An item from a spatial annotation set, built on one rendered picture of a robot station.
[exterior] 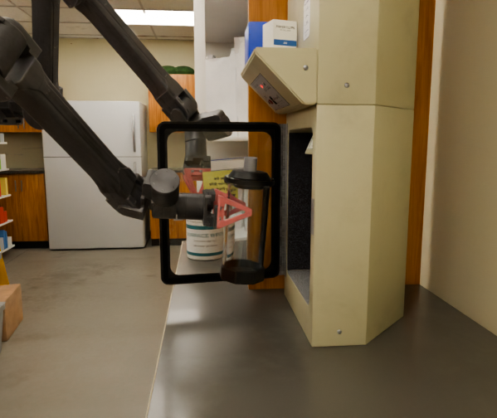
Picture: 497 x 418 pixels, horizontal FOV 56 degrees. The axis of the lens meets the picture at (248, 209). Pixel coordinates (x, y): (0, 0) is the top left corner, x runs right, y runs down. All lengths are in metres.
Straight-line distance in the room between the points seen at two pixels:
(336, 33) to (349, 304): 0.51
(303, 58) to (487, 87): 0.49
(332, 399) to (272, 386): 0.10
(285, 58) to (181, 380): 0.59
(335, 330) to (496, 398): 0.29
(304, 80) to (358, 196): 0.24
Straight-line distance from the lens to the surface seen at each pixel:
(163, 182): 0.92
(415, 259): 1.40
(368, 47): 0.92
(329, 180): 0.89
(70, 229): 6.06
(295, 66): 0.88
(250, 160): 0.99
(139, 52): 1.21
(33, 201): 6.27
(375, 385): 0.86
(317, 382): 0.85
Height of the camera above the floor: 1.35
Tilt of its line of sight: 8 degrees down
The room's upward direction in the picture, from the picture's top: straight up
